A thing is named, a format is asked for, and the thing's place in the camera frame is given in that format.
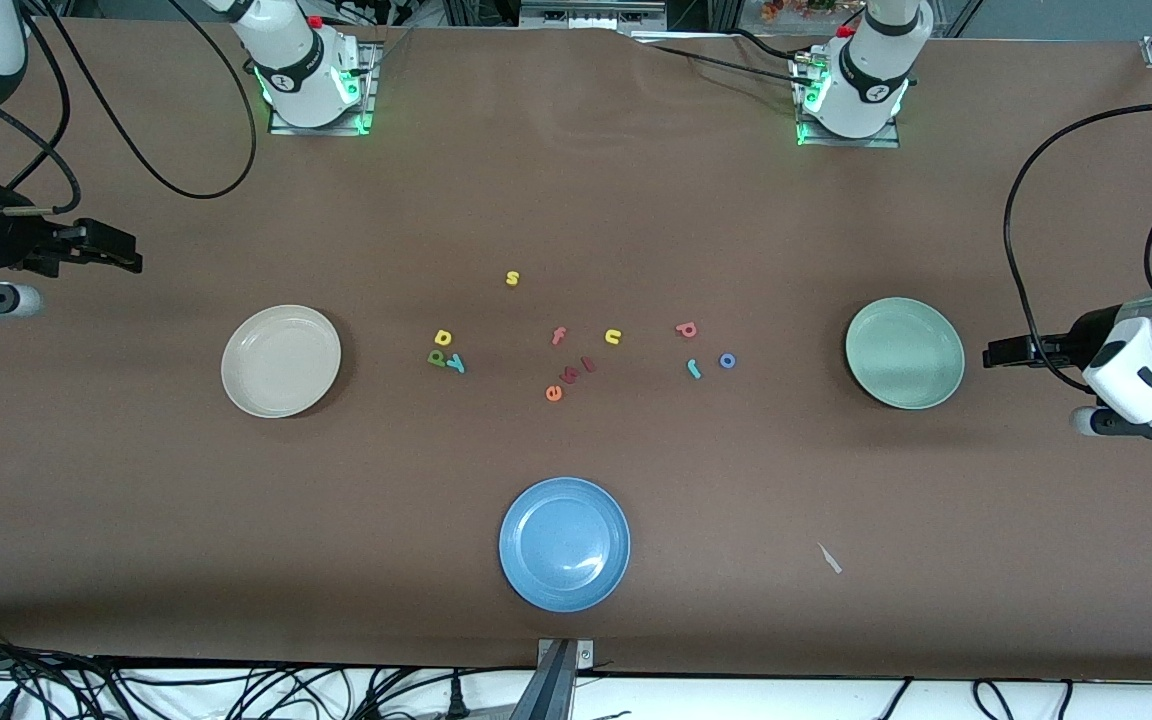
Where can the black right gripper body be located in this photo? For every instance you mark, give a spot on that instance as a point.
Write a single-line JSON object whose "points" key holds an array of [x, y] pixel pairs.
{"points": [[8, 243]]}

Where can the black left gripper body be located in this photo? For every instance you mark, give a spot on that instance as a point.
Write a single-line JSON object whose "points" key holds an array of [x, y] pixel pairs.
{"points": [[1088, 330]]}

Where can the pink foam letter p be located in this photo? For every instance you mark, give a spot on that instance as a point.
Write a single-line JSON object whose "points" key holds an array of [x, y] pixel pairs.
{"points": [[687, 329]]}

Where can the cyan foam letter y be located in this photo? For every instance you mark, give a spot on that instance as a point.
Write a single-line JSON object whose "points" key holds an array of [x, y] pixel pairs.
{"points": [[456, 363]]}

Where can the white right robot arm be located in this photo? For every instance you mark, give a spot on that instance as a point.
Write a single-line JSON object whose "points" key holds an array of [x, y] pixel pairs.
{"points": [[296, 70]]}

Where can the green round plate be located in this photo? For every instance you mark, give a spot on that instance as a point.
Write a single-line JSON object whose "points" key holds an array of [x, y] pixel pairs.
{"points": [[904, 353]]}

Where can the beige round plate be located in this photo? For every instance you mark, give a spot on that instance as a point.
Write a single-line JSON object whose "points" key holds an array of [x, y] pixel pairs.
{"points": [[281, 361]]}

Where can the brown paper table cover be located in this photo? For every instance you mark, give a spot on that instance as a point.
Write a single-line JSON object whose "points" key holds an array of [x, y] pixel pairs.
{"points": [[136, 500]]}

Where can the small white paper scrap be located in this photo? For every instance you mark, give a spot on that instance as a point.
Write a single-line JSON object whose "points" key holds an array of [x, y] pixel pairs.
{"points": [[829, 558]]}

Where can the orange decorative item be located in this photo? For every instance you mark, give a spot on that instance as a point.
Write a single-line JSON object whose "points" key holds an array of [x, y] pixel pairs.
{"points": [[796, 8]]}

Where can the blue round plate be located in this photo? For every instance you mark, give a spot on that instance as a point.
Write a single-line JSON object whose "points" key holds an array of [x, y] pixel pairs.
{"points": [[564, 544]]}

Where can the grey metal box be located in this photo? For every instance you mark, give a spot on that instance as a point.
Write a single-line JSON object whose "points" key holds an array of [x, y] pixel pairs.
{"points": [[591, 12]]}

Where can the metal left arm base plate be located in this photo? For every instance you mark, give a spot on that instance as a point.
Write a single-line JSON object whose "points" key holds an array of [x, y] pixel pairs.
{"points": [[856, 143]]}

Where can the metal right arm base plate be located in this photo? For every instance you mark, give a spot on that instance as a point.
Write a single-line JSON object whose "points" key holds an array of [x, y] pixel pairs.
{"points": [[371, 70]]}

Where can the grey metal camera post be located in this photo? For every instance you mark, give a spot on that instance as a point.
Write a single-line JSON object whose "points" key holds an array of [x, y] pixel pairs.
{"points": [[558, 690]]}

